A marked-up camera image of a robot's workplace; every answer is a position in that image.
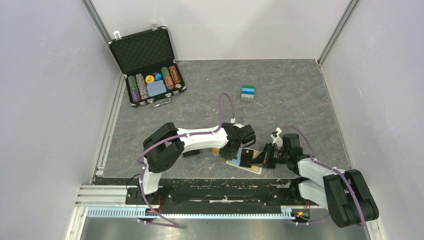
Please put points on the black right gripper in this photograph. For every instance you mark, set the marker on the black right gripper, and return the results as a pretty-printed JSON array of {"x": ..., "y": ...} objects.
[{"x": 264, "y": 157}]

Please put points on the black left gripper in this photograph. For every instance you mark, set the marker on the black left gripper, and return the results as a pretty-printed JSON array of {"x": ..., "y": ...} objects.
[{"x": 227, "y": 156}]

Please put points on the black VIP credit card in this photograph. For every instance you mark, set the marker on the black VIP credit card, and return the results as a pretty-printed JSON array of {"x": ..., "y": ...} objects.
[{"x": 246, "y": 155}]

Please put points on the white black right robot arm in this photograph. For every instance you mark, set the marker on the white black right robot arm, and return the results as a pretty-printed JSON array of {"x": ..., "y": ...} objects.
[{"x": 343, "y": 193}]

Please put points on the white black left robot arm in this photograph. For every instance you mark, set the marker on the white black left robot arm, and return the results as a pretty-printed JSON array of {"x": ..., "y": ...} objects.
[{"x": 162, "y": 148}]

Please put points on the black VIP card stack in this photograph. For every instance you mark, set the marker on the black VIP card stack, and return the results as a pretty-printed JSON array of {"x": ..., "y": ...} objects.
[{"x": 191, "y": 154}]

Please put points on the blue green block stack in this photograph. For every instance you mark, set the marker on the blue green block stack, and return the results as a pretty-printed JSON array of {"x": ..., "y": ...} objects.
[{"x": 248, "y": 93}]

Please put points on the black poker chip case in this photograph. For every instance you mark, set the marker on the black poker chip case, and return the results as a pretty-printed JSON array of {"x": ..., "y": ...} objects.
[{"x": 148, "y": 63}]

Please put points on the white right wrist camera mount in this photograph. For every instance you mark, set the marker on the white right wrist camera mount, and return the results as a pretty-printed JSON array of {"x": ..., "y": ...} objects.
[{"x": 277, "y": 140}]

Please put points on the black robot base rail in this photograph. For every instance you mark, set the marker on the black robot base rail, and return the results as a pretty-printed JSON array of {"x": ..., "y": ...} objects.
[{"x": 224, "y": 196}]

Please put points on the white toothed cable rail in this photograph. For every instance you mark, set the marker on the white toothed cable rail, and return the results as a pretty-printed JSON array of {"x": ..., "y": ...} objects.
[{"x": 142, "y": 213}]

